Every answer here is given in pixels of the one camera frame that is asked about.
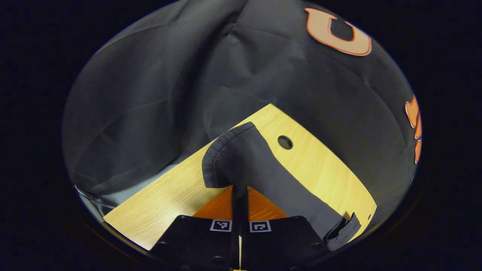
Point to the black backdrop cloth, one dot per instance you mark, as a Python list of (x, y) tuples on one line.
[(150, 94)]

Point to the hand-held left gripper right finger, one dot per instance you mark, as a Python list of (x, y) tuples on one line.
[(278, 241)]

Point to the dark grey jeans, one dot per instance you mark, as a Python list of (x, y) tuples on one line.
[(248, 158)]

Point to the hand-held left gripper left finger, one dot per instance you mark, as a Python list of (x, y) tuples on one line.
[(196, 241)]

